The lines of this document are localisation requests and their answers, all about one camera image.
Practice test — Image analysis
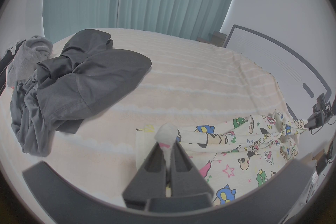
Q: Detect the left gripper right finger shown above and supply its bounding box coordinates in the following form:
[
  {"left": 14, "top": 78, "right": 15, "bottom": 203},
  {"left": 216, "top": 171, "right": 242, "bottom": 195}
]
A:
[{"left": 170, "top": 142, "right": 214, "bottom": 208}]

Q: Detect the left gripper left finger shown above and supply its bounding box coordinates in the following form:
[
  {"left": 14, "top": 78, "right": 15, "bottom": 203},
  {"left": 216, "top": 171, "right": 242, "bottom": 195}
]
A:
[{"left": 122, "top": 142, "right": 168, "bottom": 212}]

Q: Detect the white printed pyjama top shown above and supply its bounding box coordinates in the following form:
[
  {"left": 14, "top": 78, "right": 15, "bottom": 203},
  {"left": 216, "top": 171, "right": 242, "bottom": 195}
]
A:
[{"left": 135, "top": 109, "right": 308, "bottom": 208}]

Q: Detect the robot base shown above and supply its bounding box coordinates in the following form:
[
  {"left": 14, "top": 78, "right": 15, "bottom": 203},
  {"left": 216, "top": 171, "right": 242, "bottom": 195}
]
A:
[{"left": 304, "top": 136, "right": 336, "bottom": 209}]

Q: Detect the bed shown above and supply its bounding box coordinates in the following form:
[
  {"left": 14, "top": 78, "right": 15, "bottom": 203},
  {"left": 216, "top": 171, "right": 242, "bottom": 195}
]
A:
[{"left": 0, "top": 25, "right": 332, "bottom": 208}]

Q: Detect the black garment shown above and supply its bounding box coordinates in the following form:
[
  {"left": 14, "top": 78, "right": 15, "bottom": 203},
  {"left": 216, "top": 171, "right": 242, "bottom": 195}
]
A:
[{"left": 36, "top": 29, "right": 153, "bottom": 135}]

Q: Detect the wooden bedside table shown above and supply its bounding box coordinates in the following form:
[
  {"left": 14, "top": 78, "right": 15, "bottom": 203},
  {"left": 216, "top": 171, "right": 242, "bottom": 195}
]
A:
[{"left": 197, "top": 31, "right": 227, "bottom": 47}]

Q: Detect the dark grey garment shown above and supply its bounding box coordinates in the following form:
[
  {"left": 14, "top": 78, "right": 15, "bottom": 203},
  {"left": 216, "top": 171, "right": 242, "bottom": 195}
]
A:
[{"left": 10, "top": 77, "right": 59, "bottom": 157}]

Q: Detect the light grey garment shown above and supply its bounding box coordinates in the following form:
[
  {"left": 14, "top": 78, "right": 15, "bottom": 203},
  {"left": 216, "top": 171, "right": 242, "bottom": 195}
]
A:
[{"left": 6, "top": 36, "right": 53, "bottom": 88}]

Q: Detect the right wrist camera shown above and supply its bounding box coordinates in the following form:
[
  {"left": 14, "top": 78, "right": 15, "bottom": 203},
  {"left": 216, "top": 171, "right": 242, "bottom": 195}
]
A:
[{"left": 316, "top": 93, "right": 334, "bottom": 116}]

